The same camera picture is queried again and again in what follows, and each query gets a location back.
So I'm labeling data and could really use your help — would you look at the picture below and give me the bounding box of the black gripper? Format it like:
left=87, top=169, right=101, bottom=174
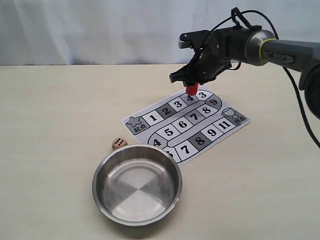
left=169, top=29, right=230, bottom=87

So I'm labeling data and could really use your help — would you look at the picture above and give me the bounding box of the red cylinder game piece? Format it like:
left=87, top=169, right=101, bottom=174
left=185, top=83, right=199, bottom=96

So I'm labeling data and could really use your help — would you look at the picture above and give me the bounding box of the wooden die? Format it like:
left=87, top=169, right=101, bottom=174
left=111, top=137, right=128, bottom=151

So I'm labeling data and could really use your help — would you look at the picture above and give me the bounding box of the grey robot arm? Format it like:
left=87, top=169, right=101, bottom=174
left=169, top=25, right=320, bottom=117

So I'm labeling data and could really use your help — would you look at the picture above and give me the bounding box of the paper number game board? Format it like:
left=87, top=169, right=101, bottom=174
left=121, top=87, right=250, bottom=167

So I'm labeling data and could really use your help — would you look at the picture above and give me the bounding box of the steel round bowl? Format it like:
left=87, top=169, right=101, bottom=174
left=91, top=144, right=183, bottom=227

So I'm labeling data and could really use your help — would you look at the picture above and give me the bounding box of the white backdrop curtain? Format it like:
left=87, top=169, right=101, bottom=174
left=0, top=0, right=320, bottom=65

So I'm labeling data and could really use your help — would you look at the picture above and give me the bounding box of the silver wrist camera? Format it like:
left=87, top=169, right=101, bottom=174
left=178, top=30, right=209, bottom=49

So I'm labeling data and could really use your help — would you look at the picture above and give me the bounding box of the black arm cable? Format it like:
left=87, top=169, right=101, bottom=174
left=207, top=7, right=320, bottom=150

